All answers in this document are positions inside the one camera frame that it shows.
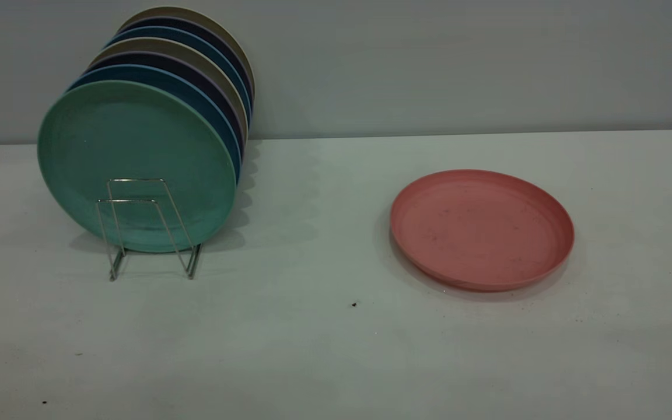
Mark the pink round plate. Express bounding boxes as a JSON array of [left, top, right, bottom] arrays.
[[389, 169, 575, 292]]

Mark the green round plate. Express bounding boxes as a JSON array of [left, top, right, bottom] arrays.
[[37, 80, 238, 254]]

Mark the blue round plate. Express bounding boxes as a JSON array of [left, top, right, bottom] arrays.
[[106, 26, 253, 123], [68, 64, 243, 184]]

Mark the beige round plate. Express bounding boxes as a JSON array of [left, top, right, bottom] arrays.
[[90, 37, 249, 144], [118, 6, 256, 100]]

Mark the dark purple round plate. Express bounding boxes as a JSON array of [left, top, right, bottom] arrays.
[[87, 51, 246, 161], [118, 16, 254, 103]]

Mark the metal wire plate rack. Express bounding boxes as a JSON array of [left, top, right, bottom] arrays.
[[96, 178, 203, 282]]

